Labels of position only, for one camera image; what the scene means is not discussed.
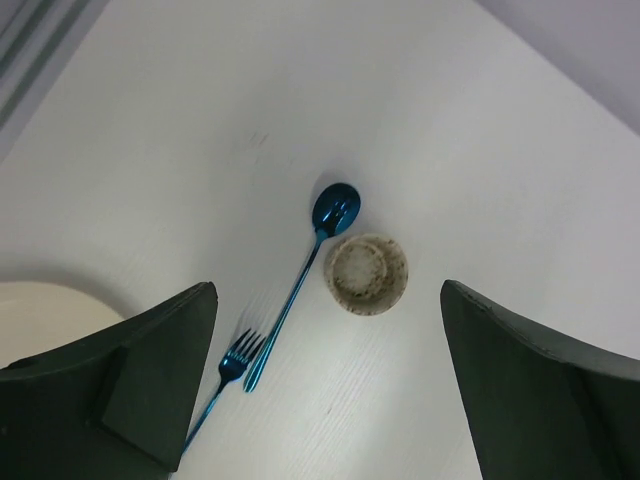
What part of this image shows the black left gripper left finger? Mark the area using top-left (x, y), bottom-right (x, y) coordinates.
top-left (1, 282), bottom-right (218, 479)

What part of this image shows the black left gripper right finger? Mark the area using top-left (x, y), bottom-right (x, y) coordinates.
top-left (440, 280), bottom-right (639, 479)

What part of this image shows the cream round plate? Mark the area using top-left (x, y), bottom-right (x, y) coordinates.
top-left (0, 281), bottom-right (124, 367)

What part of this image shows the speckled ceramic cup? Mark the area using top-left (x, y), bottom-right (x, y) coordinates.
top-left (324, 233), bottom-right (409, 316)

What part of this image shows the blue metal spoon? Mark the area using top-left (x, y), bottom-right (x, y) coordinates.
top-left (243, 182), bottom-right (361, 393)

